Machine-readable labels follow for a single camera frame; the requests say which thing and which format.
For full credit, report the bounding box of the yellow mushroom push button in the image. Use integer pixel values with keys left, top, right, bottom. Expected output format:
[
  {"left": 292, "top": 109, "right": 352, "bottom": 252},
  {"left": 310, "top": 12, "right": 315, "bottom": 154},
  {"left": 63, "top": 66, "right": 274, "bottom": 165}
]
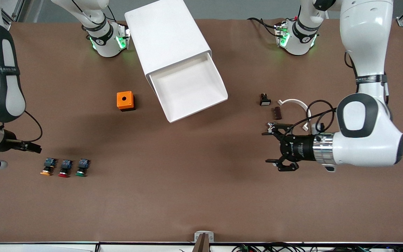
[{"left": 40, "top": 157, "right": 56, "bottom": 176}]

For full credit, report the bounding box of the red mushroom push button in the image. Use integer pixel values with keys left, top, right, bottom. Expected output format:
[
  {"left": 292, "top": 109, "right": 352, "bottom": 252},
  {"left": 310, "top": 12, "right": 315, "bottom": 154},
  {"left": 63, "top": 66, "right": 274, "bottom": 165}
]
[{"left": 58, "top": 159, "right": 73, "bottom": 178}]

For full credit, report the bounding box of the green mushroom push button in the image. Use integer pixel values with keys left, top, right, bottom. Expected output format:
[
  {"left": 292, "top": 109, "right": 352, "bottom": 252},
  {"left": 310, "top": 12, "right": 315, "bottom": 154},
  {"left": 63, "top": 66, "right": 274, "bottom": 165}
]
[{"left": 75, "top": 159, "right": 91, "bottom": 177}]

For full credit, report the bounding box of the white drawer cabinet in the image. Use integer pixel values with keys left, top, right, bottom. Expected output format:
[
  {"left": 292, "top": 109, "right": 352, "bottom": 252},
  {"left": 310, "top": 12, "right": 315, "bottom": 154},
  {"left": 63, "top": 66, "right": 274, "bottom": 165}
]
[{"left": 124, "top": 0, "right": 212, "bottom": 90}]

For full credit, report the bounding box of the white curved plastic bracket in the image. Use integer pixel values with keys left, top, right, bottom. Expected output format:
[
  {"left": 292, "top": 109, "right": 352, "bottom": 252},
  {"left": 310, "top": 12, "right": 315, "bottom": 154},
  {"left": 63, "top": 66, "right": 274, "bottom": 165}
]
[{"left": 277, "top": 99, "right": 310, "bottom": 132}]

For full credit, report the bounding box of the black cable bundle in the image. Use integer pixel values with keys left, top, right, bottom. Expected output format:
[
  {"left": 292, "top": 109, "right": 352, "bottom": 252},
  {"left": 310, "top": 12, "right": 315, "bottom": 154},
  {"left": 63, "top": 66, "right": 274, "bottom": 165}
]
[{"left": 231, "top": 241, "right": 403, "bottom": 252}]

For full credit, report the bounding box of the orange button enclosure box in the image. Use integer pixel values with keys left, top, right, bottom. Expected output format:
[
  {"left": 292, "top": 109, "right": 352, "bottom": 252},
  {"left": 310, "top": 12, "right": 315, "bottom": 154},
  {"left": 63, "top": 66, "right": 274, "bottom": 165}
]
[{"left": 116, "top": 91, "right": 136, "bottom": 112}]

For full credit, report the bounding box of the grey metal edge bracket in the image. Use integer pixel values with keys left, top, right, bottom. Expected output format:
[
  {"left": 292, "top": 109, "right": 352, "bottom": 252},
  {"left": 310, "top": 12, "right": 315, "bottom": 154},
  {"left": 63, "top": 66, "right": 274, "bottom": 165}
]
[{"left": 194, "top": 231, "right": 214, "bottom": 243}]

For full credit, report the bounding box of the black left base cable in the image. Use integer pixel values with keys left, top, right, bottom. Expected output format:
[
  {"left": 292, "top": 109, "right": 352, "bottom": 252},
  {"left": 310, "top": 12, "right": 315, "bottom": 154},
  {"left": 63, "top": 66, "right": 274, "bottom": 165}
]
[{"left": 247, "top": 17, "right": 280, "bottom": 37}]

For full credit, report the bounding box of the black base cable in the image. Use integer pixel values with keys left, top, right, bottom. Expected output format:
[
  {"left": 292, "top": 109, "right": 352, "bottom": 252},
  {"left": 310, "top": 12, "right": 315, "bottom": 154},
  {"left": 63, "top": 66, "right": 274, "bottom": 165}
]
[
  {"left": 247, "top": 17, "right": 280, "bottom": 37},
  {"left": 105, "top": 4, "right": 119, "bottom": 22}
]

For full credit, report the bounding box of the black right base cable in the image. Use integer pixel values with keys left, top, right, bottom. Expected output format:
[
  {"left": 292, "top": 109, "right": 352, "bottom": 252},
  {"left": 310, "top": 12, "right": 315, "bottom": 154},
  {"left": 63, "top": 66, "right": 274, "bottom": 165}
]
[{"left": 105, "top": 4, "right": 119, "bottom": 22}]

